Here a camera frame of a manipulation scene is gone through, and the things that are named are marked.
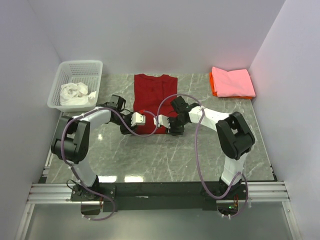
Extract red t shirt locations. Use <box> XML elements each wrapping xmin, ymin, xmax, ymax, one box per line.
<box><xmin>133</xmin><ymin>74</ymin><xmax>178</xmax><ymax>135</ymax></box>

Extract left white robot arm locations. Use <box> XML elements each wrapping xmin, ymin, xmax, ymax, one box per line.
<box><xmin>50</xmin><ymin>95</ymin><xmax>136</xmax><ymax>201</ymax></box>

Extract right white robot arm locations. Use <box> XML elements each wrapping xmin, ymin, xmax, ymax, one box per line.
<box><xmin>167</xmin><ymin>94</ymin><xmax>256</xmax><ymax>200</ymax></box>

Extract orange folded t shirt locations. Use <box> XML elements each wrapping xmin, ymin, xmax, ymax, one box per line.
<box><xmin>209</xmin><ymin>72</ymin><xmax>253</xmax><ymax>100</ymax></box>

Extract white plastic basket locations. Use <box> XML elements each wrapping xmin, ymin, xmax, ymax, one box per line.
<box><xmin>47</xmin><ymin>60</ymin><xmax>103</xmax><ymax>112</ymax></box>

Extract white crumpled t shirt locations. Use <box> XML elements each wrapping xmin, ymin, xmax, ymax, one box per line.
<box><xmin>60</xmin><ymin>82</ymin><xmax>97</xmax><ymax>106</ymax></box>

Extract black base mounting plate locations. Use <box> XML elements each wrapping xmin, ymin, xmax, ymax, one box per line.
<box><xmin>70</xmin><ymin>181</ymin><xmax>249</xmax><ymax>216</ymax></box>

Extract pink folded t shirt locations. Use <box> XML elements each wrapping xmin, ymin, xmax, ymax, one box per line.
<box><xmin>211</xmin><ymin>66</ymin><xmax>256</xmax><ymax>98</ymax></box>

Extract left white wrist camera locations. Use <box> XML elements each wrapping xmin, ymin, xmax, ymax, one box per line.
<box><xmin>131</xmin><ymin>110</ymin><xmax>146</xmax><ymax>127</ymax></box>

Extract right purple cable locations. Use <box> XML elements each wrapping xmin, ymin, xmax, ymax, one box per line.
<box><xmin>156</xmin><ymin>93</ymin><xmax>250</xmax><ymax>219</ymax></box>

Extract purple cable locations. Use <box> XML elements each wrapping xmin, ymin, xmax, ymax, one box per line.
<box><xmin>60</xmin><ymin>105</ymin><xmax>159</xmax><ymax>221</ymax></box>
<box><xmin>156</xmin><ymin>93</ymin><xmax>250</xmax><ymax>219</ymax></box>

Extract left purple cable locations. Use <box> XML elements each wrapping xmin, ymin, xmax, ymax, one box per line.
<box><xmin>60</xmin><ymin>105</ymin><xmax>159</xmax><ymax>221</ymax></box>

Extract aluminium frame rail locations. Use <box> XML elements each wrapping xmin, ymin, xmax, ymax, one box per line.
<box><xmin>15</xmin><ymin>156</ymin><xmax>302</xmax><ymax>240</ymax></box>

